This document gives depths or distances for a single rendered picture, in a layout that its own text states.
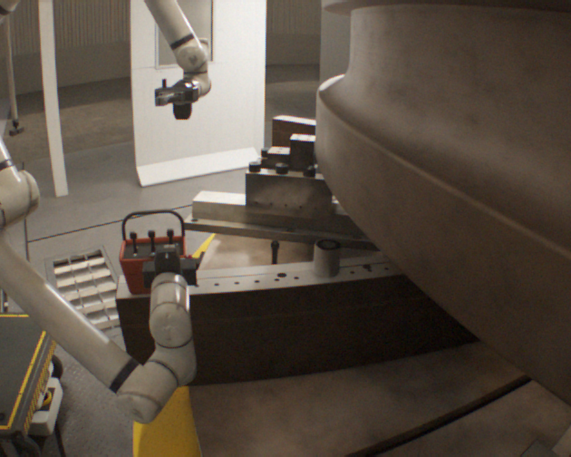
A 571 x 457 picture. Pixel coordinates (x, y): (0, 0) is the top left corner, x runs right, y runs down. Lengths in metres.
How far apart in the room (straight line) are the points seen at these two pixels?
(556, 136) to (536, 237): 0.22
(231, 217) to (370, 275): 1.24
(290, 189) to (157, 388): 1.57
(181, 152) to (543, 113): 3.85
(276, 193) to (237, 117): 2.36
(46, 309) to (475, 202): 0.88
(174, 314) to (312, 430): 0.69
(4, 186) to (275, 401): 1.04
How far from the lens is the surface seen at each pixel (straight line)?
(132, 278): 1.32
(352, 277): 1.43
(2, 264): 1.01
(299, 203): 2.33
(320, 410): 1.50
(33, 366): 1.78
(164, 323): 0.92
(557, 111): 0.93
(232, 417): 1.47
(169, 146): 4.39
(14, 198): 1.13
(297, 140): 2.35
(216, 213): 2.55
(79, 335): 0.94
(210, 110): 4.47
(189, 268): 1.09
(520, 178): 0.95
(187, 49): 1.39
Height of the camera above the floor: 1.42
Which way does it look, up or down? 26 degrees down
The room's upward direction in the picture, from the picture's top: 1 degrees clockwise
